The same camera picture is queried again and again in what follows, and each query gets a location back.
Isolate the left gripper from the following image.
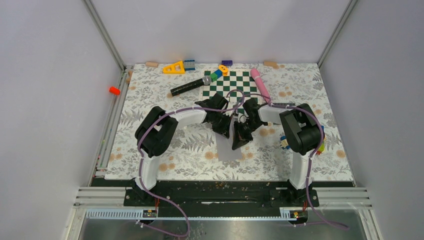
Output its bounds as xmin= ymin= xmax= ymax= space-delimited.
xmin=211 ymin=112 xmax=233 ymax=139

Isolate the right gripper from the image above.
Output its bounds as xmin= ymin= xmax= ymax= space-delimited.
xmin=232 ymin=118 xmax=265 ymax=151

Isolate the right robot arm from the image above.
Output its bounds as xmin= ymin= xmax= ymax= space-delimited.
xmin=231 ymin=99 xmax=324 ymax=206

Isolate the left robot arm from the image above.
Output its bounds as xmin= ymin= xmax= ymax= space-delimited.
xmin=134 ymin=93 xmax=233 ymax=206

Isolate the floral table cloth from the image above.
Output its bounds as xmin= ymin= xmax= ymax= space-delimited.
xmin=105 ymin=63 xmax=354 ymax=181

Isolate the beige toy car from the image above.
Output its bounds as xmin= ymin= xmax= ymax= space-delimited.
xmin=280 ymin=135 xmax=291 ymax=150

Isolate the green white chessboard mat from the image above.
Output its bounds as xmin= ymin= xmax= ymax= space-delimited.
xmin=198 ymin=70 xmax=264 ymax=105

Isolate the black toy microphone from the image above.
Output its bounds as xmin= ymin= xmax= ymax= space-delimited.
xmin=170 ymin=75 xmax=212 ymax=97

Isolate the purple lego brick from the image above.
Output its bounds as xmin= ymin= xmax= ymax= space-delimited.
xmin=221 ymin=60 xmax=233 ymax=66

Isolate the blue lego brick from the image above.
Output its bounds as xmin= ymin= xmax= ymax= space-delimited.
xmin=183 ymin=59 xmax=196 ymax=71

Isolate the yellow triangle toy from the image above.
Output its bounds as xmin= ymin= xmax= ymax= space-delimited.
xmin=162 ymin=60 xmax=185 ymax=75

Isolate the wooden cylinder block right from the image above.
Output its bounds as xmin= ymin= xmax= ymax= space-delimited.
xmin=263 ymin=61 xmax=279 ymax=69

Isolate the wooden cylinder block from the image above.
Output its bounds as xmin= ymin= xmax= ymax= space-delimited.
xmin=145 ymin=61 xmax=159 ymax=68
xmin=263 ymin=61 xmax=279 ymax=69

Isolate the rainbow lego stack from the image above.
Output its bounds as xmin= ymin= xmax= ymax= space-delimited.
xmin=316 ymin=135 xmax=326 ymax=156

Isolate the wooden cylinder block left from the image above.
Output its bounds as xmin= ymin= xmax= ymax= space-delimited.
xmin=145 ymin=61 xmax=159 ymax=68

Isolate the orange cap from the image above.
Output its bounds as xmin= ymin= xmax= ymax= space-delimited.
xmin=108 ymin=86 xmax=121 ymax=96

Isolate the colourful block chain toy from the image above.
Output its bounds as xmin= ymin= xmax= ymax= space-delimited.
xmin=209 ymin=64 xmax=229 ymax=82

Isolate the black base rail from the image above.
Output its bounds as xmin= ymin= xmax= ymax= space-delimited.
xmin=91 ymin=178 xmax=355 ymax=220

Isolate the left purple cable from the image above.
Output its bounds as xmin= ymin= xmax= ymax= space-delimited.
xmin=137 ymin=89 xmax=246 ymax=238

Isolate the purple cable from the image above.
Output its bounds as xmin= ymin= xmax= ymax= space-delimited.
xmin=243 ymin=92 xmax=350 ymax=231
xmin=137 ymin=89 xmax=246 ymax=238

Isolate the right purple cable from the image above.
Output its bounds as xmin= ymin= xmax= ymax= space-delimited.
xmin=243 ymin=92 xmax=350 ymax=231

